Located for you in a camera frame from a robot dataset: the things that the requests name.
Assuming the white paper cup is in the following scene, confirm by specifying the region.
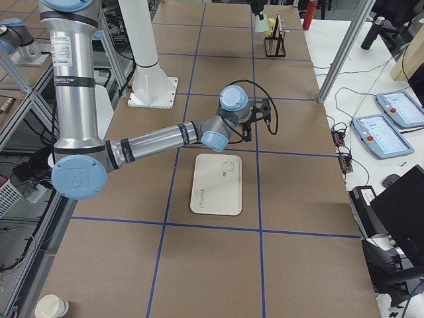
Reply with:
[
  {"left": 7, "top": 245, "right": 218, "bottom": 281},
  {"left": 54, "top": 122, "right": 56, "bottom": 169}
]
[{"left": 34, "top": 294, "right": 69, "bottom": 318}]

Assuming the cream rabbit print tray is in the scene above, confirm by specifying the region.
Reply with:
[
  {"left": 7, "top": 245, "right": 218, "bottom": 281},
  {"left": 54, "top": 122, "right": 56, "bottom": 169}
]
[{"left": 190, "top": 154, "right": 242, "bottom": 216}]

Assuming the black computer mouse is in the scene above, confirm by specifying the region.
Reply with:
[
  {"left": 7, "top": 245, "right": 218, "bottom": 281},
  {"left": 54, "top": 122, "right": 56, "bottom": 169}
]
[{"left": 382, "top": 174, "right": 400, "bottom": 188}]

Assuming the far blue teach pendant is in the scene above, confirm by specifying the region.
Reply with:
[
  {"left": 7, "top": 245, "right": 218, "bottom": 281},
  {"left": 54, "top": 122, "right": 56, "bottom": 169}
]
[{"left": 376, "top": 90, "right": 424, "bottom": 129}]

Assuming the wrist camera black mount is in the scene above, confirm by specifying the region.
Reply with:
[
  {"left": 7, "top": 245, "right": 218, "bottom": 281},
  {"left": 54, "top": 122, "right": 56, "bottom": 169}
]
[{"left": 249, "top": 98, "right": 272, "bottom": 129}]

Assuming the near blue teach pendant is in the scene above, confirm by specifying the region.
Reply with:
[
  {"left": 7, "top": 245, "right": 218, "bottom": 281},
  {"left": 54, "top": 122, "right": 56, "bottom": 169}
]
[{"left": 352, "top": 114, "right": 415, "bottom": 160}]

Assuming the pale green plastic cup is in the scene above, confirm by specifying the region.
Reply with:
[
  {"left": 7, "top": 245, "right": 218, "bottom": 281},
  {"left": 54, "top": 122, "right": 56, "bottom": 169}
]
[{"left": 254, "top": 13, "right": 269, "bottom": 33}]

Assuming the aluminium frame post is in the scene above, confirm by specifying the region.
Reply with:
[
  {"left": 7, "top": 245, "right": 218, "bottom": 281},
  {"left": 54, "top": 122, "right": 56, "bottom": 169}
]
[{"left": 317, "top": 0, "right": 376, "bottom": 104}]

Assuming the black power adapter box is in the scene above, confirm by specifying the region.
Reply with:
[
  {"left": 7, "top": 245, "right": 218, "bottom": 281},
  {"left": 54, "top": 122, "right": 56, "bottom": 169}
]
[{"left": 348, "top": 185, "right": 380, "bottom": 237}]

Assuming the black thermos bottle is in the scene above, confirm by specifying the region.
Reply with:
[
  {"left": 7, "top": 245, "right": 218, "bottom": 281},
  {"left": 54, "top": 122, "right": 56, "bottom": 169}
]
[{"left": 360, "top": 16, "right": 386, "bottom": 50}]

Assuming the blue teach pendant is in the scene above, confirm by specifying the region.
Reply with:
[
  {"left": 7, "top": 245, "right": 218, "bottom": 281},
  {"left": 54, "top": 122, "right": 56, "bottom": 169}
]
[
  {"left": 376, "top": 90, "right": 424, "bottom": 129},
  {"left": 352, "top": 114, "right": 415, "bottom": 160}
]

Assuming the black wire cup rack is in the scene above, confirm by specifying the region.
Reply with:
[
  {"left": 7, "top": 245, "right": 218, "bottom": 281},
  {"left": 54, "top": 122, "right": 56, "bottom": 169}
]
[{"left": 264, "top": 14, "right": 286, "bottom": 58}]

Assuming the yellow plastic cup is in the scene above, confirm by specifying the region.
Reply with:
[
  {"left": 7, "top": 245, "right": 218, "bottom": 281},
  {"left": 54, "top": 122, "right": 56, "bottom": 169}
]
[{"left": 268, "top": 18, "right": 276, "bottom": 31}]

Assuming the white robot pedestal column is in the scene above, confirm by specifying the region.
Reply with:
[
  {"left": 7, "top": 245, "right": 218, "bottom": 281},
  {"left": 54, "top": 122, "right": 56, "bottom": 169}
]
[{"left": 119, "top": 0, "right": 178, "bottom": 109}]

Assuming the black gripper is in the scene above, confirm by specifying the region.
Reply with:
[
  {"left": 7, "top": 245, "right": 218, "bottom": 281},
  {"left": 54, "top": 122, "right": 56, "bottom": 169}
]
[{"left": 239, "top": 121, "right": 252, "bottom": 142}]

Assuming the red cylinder bottle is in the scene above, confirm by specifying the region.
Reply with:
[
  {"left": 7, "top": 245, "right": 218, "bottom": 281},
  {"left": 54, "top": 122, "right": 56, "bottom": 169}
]
[{"left": 302, "top": 0, "right": 318, "bottom": 30}]

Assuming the black laptop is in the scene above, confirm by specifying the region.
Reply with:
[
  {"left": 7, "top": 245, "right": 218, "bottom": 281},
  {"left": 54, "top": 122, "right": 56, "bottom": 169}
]
[{"left": 370, "top": 164, "right": 423, "bottom": 266}]

